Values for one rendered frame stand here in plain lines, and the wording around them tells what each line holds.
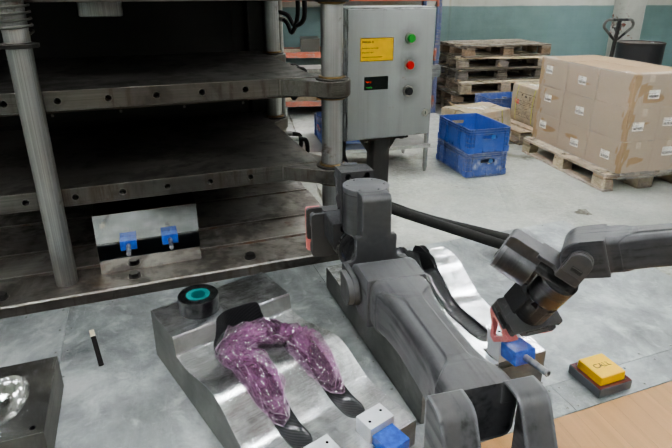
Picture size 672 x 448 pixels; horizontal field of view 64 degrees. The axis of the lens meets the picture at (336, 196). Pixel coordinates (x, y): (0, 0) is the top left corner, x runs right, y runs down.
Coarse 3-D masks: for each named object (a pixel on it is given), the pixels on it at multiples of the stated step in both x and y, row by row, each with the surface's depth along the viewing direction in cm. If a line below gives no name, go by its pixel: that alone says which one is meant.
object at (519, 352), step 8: (488, 328) 98; (488, 336) 98; (520, 336) 97; (488, 344) 98; (496, 344) 96; (504, 344) 95; (512, 344) 94; (520, 344) 94; (528, 344) 94; (488, 352) 99; (496, 352) 96; (504, 352) 95; (512, 352) 92; (520, 352) 92; (528, 352) 93; (496, 360) 97; (504, 360) 96; (512, 360) 93; (520, 360) 92; (528, 360) 91; (536, 368) 89; (544, 368) 88
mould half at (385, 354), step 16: (448, 256) 125; (336, 272) 133; (448, 272) 122; (464, 272) 122; (336, 288) 130; (448, 288) 119; (464, 288) 119; (464, 304) 115; (480, 304) 115; (352, 320) 122; (480, 320) 109; (368, 336) 113; (464, 336) 104; (528, 336) 104; (384, 352) 106; (480, 352) 99; (544, 352) 100; (384, 368) 107; (400, 368) 100; (512, 368) 98; (528, 368) 100; (400, 384) 101; (416, 384) 94; (416, 400) 95; (416, 416) 96
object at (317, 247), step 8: (312, 216) 73; (320, 216) 74; (312, 224) 74; (320, 224) 74; (312, 232) 74; (320, 232) 75; (312, 240) 75; (320, 240) 75; (312, 248) 75; (320, 248) 75; (328, 248) 76; (336, 248) 70; (320, 256) 76
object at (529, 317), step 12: (528, 288) 86; (504, 300) 90; (528, 300) 86; (504, 312) 89; (516, 312) 89; (528, 312) 87; (540, 312) 85; (552, 312) 85; (516, 324) 88; (528, 324) 88; (540, 324) 88; (552, 324) 89
